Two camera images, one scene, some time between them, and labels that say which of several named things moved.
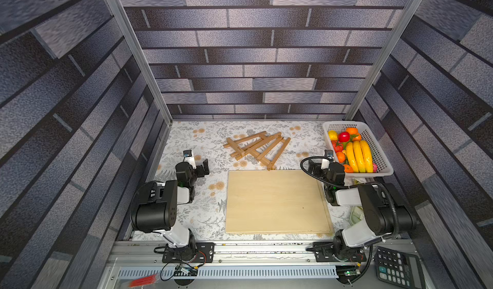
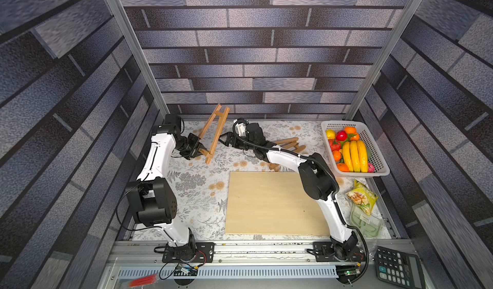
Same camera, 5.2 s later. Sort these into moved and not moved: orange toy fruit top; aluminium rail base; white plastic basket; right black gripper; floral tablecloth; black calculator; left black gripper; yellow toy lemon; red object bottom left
Moved: right black gripper; left black gripper
Not moved: aluminium rail base; floral tablecloth; red object bottom left; orange toy fruit top; white plastic basket; yellow toy lemon; black calculator
